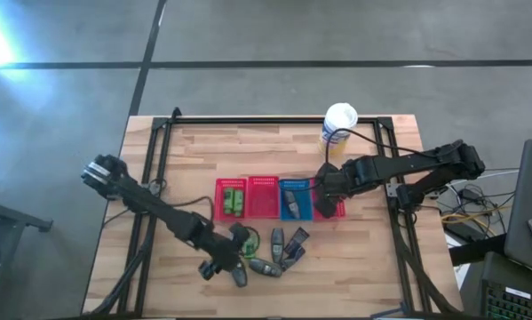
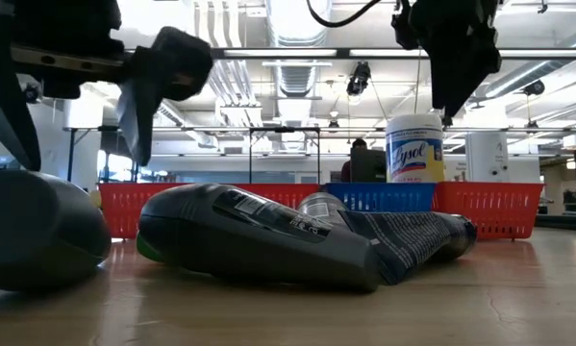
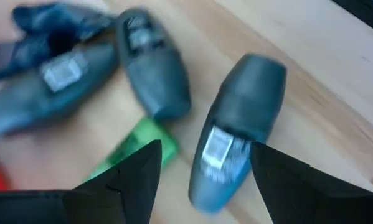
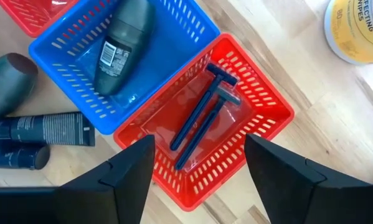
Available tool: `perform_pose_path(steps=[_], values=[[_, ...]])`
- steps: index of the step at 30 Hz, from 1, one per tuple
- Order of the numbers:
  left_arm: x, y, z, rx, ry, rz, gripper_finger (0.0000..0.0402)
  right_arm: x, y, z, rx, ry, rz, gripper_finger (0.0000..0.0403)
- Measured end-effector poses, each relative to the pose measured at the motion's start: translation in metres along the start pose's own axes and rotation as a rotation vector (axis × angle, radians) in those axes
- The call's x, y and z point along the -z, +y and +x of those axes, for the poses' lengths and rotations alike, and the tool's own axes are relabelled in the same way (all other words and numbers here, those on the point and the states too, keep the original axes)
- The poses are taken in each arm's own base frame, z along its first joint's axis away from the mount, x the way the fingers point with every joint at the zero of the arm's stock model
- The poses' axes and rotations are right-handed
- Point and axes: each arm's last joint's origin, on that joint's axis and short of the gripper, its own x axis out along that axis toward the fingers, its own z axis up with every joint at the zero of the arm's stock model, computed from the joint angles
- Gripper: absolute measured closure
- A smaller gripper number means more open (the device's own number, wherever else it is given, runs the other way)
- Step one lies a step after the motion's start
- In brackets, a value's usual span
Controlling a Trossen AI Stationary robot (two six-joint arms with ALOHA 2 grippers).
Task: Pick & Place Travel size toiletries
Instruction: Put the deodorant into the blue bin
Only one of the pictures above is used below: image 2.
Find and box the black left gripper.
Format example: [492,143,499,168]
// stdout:
[0,0,215,173]

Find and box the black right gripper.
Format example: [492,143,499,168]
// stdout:
[391,0,503,121]

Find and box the grey body wash bottle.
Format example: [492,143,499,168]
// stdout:
[136,182,383,295]
[0,169,113,293]
[295,191,352,230]

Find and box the dark squeeze tube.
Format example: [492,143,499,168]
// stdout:
[338,209,479,286]

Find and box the small green bottle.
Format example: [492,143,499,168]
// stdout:
[136,234,166,264]

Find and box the white Lysol wipes canister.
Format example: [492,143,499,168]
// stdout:
[385,112,446,185]

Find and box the white round column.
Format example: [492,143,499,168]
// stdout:
[464,132,510,184]

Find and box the person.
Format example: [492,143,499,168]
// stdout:
[340,137,368,184]

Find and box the red plastic basket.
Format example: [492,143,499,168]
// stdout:
[98,182,207,240]
[238,183,323,212]
[433,181,545,241]

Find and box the blue plastic basket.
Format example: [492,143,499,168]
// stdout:
[324,182,438,214]

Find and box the black overhead camera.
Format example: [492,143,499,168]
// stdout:
[345,61,372,97]

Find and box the black metal rig frame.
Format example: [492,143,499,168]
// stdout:
[210,46,576,61]

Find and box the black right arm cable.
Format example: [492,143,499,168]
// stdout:
[306,0,383,29]

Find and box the silver ventilation duct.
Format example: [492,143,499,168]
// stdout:
[265,0,335,97]

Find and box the black background table frame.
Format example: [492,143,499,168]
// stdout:
[247,126,322,185]

